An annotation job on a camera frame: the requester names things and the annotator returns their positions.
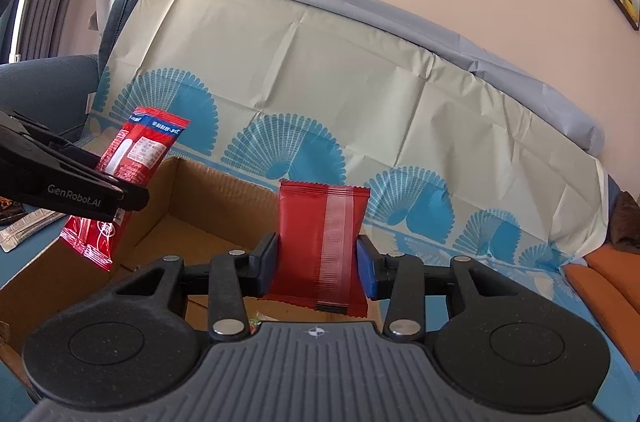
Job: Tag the blue sofa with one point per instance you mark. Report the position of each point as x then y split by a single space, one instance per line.
45 87

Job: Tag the red white label snack packet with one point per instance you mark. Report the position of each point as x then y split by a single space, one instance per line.
145 147

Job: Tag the plain red snack packet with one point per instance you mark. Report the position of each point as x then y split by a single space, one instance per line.
305 242

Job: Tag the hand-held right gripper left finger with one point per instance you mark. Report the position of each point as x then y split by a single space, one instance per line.
270 263

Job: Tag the small green red candy packet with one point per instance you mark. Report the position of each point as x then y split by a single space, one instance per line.
256 323

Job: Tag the grey-blue sheet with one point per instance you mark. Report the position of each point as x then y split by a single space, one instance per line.
450 47

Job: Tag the brown cloth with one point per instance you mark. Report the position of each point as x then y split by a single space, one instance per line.
625 222

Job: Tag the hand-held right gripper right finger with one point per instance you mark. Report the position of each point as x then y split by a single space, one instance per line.
365 268

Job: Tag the dark snack packet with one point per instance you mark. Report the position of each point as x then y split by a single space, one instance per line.
10 211

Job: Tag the orange cushion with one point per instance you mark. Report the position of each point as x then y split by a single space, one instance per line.
605 312
617 267

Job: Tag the brown cardboard box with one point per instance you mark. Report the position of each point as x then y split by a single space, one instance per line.
200 202

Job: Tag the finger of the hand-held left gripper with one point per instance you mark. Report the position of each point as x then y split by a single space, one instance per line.
55 147
135 198

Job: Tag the blue fan printed cloth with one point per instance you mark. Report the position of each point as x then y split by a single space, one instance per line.
350 102

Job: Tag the silver snack packet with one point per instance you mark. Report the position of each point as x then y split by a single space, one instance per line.
27 229

